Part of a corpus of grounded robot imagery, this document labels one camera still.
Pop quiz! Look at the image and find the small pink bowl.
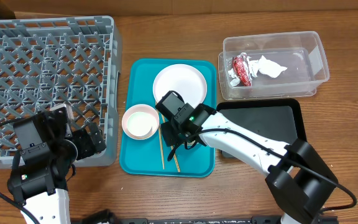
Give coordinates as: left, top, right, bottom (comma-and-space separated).
122, 104, 159, 140

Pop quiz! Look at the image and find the red snack wrapper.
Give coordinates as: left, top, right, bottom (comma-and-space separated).
232, 52, 252, 86

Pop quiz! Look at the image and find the white napkin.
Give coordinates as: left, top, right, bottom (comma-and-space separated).
227, 55, 288, 87

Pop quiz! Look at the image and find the white paper cup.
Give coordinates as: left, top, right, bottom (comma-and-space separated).
127, 112, 155, 139

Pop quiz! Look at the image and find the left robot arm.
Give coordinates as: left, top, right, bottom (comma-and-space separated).
0, 103, 106, 223

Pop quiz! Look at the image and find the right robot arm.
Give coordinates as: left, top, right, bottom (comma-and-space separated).
155, 103, 357, 223

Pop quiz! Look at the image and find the grey dishwasher rack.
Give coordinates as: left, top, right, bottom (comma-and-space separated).
0, 16, 122, 169

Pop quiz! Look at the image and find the black waste tray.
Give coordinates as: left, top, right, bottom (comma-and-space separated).
216, 98, 307, 144

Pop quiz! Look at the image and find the teal plastic tray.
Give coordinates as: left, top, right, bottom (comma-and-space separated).
119, 58, 217, 178

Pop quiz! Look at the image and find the large pink plate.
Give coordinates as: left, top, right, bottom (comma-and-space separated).
153, 64, 208, 108

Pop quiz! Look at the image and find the clear plastic bin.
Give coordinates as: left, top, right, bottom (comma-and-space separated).
218, 31, 330, 101

